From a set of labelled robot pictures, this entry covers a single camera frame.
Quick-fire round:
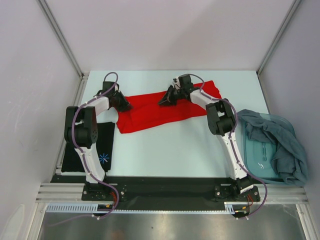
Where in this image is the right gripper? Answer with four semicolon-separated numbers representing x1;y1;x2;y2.
158;85;185;107

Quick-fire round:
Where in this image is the red t shirt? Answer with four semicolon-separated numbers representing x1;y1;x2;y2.
116;80;222;134

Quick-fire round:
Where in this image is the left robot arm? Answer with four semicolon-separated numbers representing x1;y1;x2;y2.
64;81;132;202

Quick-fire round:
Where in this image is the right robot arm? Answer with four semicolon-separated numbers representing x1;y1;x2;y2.
158;73;255;201

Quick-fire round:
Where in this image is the folded black t shirt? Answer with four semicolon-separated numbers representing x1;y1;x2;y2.
61;122;115;174

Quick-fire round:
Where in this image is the teal plastic bin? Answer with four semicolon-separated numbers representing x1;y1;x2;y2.
242;120;295;186

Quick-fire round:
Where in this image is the grey blue t shirt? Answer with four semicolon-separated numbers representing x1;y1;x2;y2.
237;109;308;187

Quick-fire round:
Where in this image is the left aluminium frame post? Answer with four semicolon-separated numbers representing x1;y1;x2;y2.
36;0;90;81

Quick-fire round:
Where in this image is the aluminium frame post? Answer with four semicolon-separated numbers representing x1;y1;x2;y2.
256;0;304;77
36;0;90;81

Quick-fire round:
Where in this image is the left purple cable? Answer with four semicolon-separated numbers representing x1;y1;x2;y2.
47;71;120;226

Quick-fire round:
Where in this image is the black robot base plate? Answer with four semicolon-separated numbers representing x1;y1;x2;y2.
51;175;261;212

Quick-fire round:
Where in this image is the aluminium front rail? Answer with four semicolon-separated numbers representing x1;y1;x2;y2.
35;183;309;204

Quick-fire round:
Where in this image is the white slotted cable duct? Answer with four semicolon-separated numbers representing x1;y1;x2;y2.
46;201;251;214

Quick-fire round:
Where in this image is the right aluminium frame post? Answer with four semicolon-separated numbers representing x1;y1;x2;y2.
256;0;304;77

